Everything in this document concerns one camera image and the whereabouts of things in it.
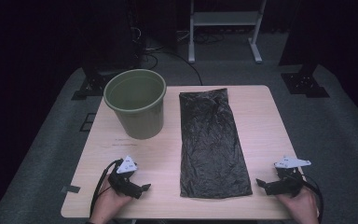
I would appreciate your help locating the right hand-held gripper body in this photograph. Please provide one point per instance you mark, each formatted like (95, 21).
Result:
(289, 186)

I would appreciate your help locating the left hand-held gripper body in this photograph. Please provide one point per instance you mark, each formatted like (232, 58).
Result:
(124, 183)

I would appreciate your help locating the green plastic bucket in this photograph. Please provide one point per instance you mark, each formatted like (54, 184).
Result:
(140, 124)

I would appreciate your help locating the black plastic garbage bag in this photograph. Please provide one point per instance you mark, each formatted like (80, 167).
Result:
(213, 146)

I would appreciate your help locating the person's right hand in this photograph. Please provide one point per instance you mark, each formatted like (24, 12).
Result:
(303, 208)

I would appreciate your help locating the grey tape strip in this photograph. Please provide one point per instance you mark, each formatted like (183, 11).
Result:
(71, 188)

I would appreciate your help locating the black metal stand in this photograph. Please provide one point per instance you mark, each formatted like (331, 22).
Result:
(304, 84)
(93, 87)

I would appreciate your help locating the white metal stand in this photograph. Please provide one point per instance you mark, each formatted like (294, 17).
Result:
(225, 18)

